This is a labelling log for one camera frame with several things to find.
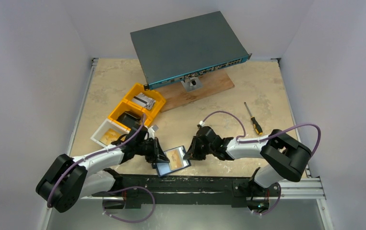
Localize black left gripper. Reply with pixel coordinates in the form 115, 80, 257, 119
134, 136, 169, 163

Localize gold printed credit card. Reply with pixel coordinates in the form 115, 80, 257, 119
166, 149, 184, 170

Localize navy blue card holder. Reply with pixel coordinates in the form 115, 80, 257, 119
152, 146, 191, 177

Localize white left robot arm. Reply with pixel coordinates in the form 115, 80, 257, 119
35, 125, 169, 213

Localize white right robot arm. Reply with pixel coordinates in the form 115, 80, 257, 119
184, 126, 313, 195

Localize gold card in bin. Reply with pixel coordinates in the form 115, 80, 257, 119
100, 129, 122, 146

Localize grey cards in bin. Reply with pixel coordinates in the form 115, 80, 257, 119
131, 92, 156, 110

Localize black item in bin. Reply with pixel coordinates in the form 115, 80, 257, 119
116, 111, 142, 128

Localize white plastic bin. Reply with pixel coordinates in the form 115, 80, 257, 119
90, 119, 129, 147

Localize yellow plastic bin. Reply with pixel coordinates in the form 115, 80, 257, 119
107, 83, 166, 129

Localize yellow black screwdriver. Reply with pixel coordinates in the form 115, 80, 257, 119
244, 102, 263, 136

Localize wooden board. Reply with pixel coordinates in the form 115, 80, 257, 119
157, 70, 235, 113

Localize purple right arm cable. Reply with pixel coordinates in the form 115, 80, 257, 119
201, 111, 322, 158

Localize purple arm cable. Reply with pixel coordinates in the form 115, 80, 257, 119
47, 114, 147, 208
201, 111, 322, 158

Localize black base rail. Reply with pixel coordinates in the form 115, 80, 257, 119
93, 174, 280, 211

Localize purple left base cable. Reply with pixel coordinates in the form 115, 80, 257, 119
101, 186, 156, 224

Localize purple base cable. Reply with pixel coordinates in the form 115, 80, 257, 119
101, 186, 156, 224
251, 184, 283, 217

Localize grey metal switch stand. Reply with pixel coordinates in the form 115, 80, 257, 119
181, 77, 203, 92

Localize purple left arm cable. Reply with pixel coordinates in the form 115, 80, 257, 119
47, 114, 147, 208

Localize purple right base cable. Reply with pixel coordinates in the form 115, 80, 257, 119
251, 184, 283, 217

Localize grey network switch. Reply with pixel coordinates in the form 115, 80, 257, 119
130, 11, 251, 90

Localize aluminium frame rail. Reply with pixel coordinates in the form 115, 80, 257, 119
279, 178, 326, 200

